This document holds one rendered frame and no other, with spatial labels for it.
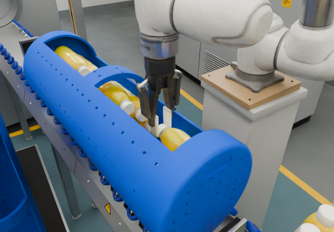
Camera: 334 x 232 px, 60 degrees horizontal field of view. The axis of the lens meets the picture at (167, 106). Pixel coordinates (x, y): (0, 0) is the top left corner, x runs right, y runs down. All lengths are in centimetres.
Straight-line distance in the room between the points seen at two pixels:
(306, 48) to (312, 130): 189
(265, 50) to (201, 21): 63
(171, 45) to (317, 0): 52
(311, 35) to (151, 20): 59
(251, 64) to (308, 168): 145
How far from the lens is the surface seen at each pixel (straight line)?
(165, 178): 57
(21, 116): 262
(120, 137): 67
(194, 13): 54
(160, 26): 61
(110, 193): 90
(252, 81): 121
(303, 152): 262
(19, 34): 226
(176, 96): 78
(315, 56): 107
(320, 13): 103
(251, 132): 120
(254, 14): 51
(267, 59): 115
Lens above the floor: 161
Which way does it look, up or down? 34 degrees down
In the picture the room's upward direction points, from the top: straight up
